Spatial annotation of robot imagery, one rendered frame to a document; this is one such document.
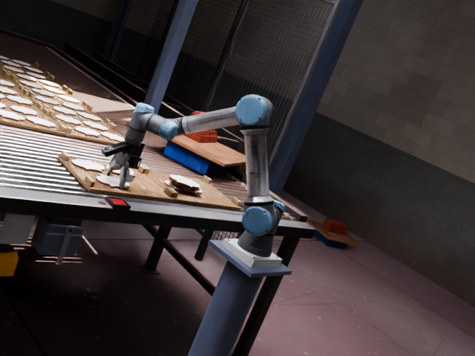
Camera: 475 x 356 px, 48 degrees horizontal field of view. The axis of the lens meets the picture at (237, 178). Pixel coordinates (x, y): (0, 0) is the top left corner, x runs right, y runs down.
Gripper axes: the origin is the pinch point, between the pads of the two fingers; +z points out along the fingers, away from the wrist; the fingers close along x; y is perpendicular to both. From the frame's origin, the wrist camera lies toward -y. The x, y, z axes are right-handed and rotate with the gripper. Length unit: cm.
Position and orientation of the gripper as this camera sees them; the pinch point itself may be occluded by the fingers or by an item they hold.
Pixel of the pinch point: (112, 181)
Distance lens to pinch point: 229.5
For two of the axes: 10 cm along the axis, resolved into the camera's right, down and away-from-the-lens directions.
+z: -3.8, 9.0, 2.0
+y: 7.1, 1.5, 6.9
